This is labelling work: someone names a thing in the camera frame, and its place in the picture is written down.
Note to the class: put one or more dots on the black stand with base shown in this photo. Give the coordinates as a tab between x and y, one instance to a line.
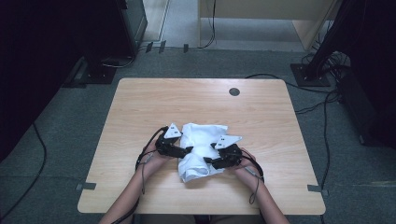
311	76
98	73

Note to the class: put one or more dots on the light wooden desk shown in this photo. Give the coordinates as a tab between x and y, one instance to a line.
267	9

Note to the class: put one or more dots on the person's right hand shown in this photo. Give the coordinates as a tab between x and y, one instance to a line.
249	168

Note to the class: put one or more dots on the dark curtain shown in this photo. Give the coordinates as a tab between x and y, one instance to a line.
37	62

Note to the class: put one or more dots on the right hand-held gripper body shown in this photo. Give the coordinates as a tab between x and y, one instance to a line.
230	155

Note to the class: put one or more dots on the black equipment case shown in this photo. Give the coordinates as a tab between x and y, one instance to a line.
364	109

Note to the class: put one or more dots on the dark grey cabinet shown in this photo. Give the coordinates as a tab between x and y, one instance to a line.
135	25

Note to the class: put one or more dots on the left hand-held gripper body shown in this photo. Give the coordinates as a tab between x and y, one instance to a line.
166	147

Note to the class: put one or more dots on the round dark table grommet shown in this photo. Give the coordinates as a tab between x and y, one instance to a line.
234	91

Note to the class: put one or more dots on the person's left hand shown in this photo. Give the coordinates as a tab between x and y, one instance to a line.
152	163

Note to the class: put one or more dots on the white short-sleeved shirt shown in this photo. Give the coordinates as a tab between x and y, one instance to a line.
199	141

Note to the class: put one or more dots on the grey tape strip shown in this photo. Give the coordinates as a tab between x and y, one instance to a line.
186	48
162	46
85	186
149	47
316	188

